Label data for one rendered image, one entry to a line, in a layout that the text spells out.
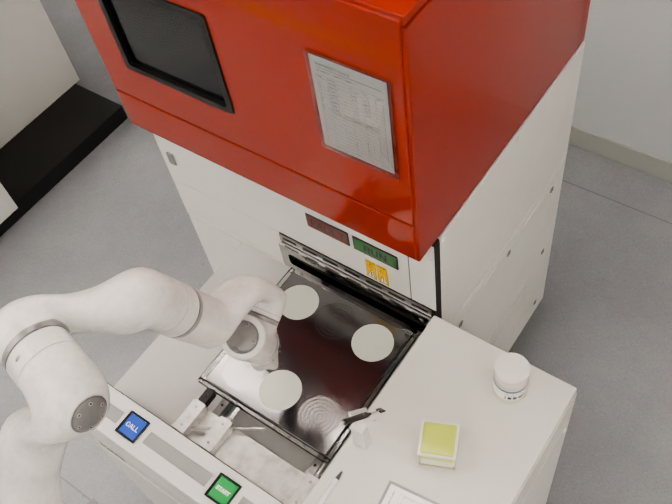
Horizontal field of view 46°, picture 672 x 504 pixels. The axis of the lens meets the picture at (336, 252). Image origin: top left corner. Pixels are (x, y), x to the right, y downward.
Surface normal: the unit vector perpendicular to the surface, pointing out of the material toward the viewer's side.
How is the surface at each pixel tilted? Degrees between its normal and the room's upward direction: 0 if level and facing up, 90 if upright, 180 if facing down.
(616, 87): 90
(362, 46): 90
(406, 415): 0
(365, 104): 90
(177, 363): 0
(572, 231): 0
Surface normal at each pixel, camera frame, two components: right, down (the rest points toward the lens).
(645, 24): -0.57, 0.70
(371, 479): -0.12, -0.58
